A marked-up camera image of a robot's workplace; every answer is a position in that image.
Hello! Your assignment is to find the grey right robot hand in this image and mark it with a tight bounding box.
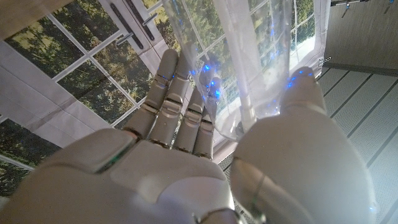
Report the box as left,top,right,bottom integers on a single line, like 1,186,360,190
0,42,379,224

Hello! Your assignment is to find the clear pump dispenser bottle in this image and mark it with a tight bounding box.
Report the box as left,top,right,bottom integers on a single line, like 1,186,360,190
161,0,315,142

